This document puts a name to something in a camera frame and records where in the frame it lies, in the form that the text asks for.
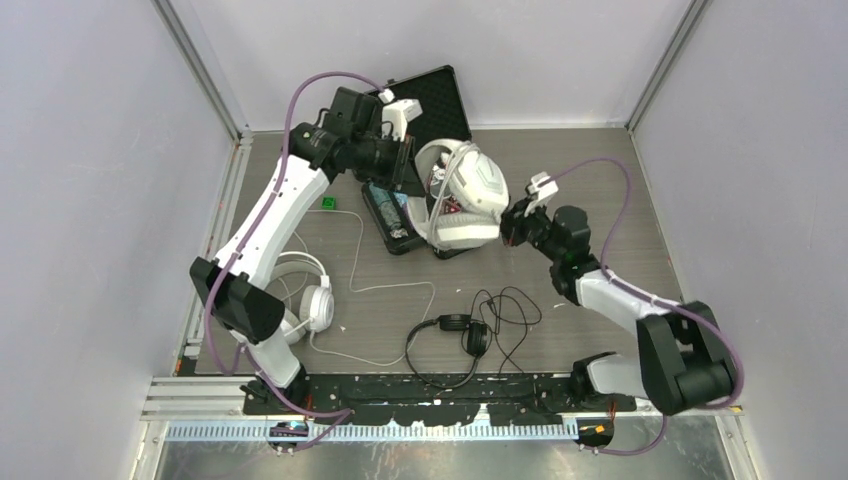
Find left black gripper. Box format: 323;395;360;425
351;131;425;197

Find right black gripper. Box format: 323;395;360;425
492;196;565;264

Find large white gaming headphones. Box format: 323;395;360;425
405;139;510;251

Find black on-ear headphones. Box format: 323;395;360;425
402;286;544;391

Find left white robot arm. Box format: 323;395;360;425
189;87;423;414

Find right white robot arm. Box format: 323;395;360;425
500;199;744;416

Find small white headphones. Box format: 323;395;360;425
271;210;436;367

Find green toy brick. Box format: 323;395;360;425
321;196;337;210

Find black poker chip case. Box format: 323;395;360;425
355;65;472;256

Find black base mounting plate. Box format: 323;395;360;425
284;373;637;427

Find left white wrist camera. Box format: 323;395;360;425
377;89;423;141

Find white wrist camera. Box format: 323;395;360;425
377;89;423;141
524;172;558;217

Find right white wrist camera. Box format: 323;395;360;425
524;172;558;217

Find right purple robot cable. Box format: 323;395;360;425
546;157;746;456

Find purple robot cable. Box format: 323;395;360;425
202;71;392;454
546;157;746;456

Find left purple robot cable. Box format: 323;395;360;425
202;71;392;454

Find white aluminium rail strip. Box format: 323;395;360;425
164;419;579;443

